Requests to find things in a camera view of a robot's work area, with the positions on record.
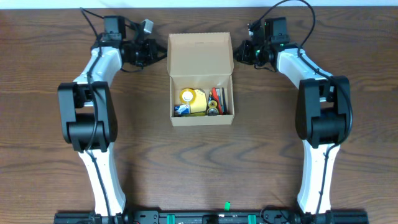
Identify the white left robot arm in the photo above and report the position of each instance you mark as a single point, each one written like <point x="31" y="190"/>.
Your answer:
<point x="88" y="117"/>

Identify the white blue staples box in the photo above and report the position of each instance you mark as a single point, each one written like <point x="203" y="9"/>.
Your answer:
<point x="182" y="110"/>

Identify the yellow tape roll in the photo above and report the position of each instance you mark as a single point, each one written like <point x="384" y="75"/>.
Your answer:
<point x="188" y="96"/>

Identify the green clip on rail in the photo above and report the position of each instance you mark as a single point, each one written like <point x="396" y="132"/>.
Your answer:
<point x="227" y="206"/>

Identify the black correction tape dispenser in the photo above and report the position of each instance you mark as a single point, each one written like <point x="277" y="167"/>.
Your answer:
<point x="212" y="108"/>

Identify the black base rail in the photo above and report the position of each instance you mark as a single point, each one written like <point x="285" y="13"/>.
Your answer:
<point x="247" y="217"/>

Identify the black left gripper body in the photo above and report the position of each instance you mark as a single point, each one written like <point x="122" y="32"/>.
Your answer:
<point x="152" y="51"/>

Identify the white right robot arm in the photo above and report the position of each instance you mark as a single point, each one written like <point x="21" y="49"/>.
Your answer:
<point x="323" y="114"/>

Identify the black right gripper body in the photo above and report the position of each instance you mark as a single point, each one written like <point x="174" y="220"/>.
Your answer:
<point x="244" y="52"/>

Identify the brown cardboard box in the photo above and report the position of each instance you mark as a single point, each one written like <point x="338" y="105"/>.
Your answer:
<point x="201" y="61"/>

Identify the red black stapler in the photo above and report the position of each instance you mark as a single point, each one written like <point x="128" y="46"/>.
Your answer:
<point x="218" y="95"/>

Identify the yellow highlighter pen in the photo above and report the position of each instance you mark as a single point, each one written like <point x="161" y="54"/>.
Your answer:
<point x="196" y="114"/>

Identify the yellow sticky notepad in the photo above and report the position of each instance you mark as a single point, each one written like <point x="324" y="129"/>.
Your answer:
<point x="199" y="103"/>

